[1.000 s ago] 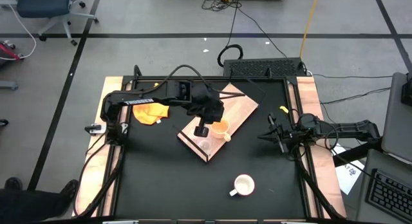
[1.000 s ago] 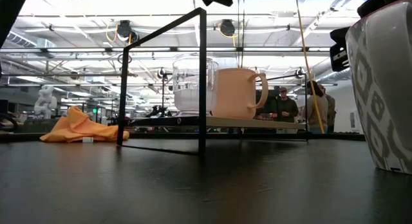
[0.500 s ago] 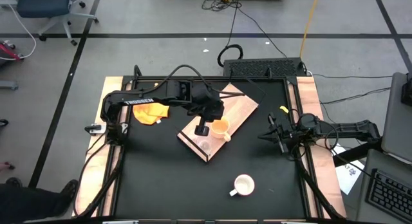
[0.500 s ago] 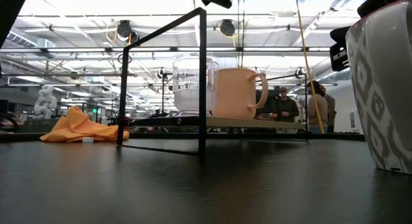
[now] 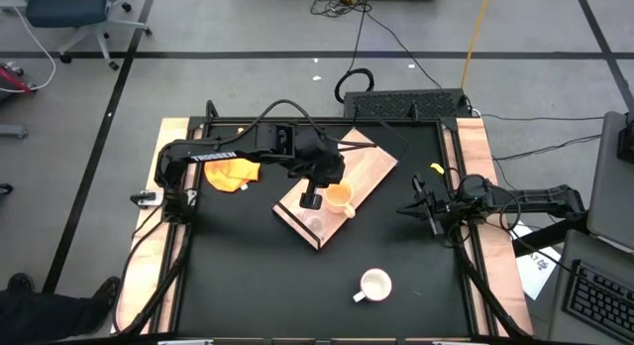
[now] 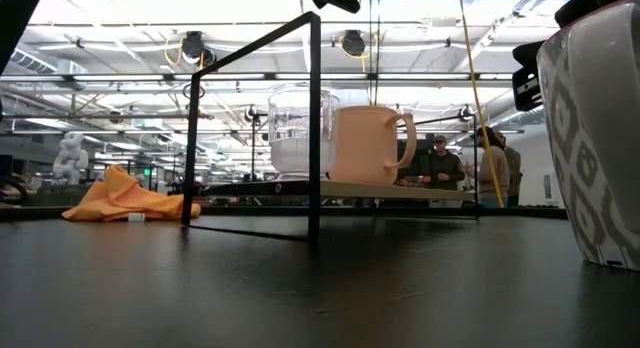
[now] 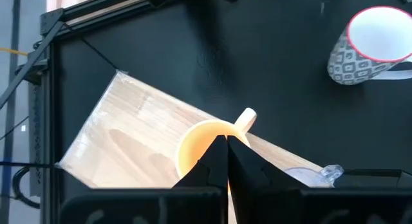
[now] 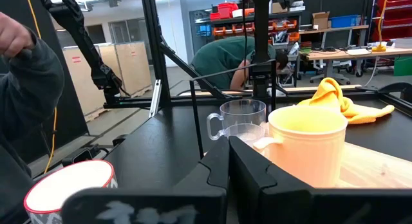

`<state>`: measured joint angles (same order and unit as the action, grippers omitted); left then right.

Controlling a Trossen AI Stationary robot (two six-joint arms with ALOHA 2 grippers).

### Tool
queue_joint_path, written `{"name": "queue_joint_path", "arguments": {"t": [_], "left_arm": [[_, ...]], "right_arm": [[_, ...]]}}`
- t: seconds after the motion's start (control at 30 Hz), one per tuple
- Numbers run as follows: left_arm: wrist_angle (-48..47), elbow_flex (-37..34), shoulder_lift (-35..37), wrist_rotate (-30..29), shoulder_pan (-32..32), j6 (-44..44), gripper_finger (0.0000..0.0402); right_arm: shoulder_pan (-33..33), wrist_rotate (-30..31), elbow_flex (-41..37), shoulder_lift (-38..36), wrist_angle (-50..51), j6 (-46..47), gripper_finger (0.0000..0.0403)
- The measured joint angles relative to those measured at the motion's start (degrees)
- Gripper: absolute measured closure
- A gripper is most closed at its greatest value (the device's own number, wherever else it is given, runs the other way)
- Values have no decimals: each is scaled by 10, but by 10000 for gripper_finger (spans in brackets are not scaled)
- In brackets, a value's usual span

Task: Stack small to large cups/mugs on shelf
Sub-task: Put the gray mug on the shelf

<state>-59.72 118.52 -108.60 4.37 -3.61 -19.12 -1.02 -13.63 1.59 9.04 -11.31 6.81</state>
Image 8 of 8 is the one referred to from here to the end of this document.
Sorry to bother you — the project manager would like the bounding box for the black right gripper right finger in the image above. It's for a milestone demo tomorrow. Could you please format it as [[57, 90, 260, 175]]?
[[229, 136, 412, 224]]

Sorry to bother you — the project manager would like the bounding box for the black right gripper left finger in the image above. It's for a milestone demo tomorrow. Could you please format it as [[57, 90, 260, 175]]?
[[61, 136, 230, 224]]

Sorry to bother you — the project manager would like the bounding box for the orange mug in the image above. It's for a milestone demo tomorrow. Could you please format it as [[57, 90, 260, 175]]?
[[253, 104, 349, 189]]

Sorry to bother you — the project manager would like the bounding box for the clear plastic mug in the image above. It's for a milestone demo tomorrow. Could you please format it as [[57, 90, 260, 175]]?
[[205, 98, 268, 147]]

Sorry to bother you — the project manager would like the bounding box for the white grey patterned mug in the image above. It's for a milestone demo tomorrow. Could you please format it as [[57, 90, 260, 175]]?
[[23, 159, 118, 224]]

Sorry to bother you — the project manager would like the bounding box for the orange cloth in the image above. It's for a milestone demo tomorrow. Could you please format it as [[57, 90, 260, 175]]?
[[296, 77, 395, 125]]

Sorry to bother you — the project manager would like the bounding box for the office chair base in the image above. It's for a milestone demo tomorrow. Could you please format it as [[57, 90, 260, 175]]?
[[308, 68, 352, 86]]

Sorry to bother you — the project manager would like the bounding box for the large cardboard crate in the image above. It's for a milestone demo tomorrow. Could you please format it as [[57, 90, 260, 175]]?
[[109, 41, 154, 98], [62, 44, 112, 122]]

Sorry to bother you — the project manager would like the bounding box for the black panel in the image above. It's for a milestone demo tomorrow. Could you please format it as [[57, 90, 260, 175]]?
[[0, 0, 90, 163]]

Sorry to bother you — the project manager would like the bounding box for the person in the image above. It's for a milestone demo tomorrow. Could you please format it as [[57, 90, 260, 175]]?
[[0, 11, 65, 224], [191, 35, 290, 91]]

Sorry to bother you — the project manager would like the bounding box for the wooden work table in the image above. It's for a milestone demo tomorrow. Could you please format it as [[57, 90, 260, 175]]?
[[299, 46, 412, 86]]

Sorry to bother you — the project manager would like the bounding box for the green box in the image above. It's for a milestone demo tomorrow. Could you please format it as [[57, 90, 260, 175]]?
[[393, 55, 412, 77]]

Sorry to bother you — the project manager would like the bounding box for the yellow table device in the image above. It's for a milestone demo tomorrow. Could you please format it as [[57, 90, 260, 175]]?
[[371, 0, 391, 53]]

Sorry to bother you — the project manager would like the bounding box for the storage rack with bins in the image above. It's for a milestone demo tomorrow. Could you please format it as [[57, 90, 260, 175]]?
[[189, 1, 305, 54]]

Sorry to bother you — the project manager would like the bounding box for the small cardboard box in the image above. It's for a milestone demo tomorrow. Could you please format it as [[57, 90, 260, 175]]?
[[312, 11, 331, 30]]

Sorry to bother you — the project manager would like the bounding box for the blue plastic bin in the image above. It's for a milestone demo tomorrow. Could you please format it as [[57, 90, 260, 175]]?
[[330, 14, 363, 28]]

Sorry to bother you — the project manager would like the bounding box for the red plastic bin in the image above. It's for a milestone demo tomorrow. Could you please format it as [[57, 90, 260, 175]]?
[[217, 2, 239, 19]]

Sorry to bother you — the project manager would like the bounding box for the red shelving unit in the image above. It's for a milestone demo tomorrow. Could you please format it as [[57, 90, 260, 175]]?
[[371, 0, 412, 43]]

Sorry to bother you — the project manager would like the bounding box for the silver metal bracket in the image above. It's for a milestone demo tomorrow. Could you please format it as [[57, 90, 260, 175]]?
[[148, 79, 163, 118]]

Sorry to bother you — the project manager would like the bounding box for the thin yellow cable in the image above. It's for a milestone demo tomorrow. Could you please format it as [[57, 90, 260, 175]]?
[[24, 0, 58, 174]]

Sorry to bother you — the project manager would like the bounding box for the black aluminium table frame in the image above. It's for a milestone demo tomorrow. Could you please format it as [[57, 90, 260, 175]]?
[[102, 0, 412, 118]]

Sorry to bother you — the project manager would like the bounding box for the black corrugated cable sleeve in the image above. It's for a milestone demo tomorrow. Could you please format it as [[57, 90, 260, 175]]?
[[37, 0, 131, 99]]

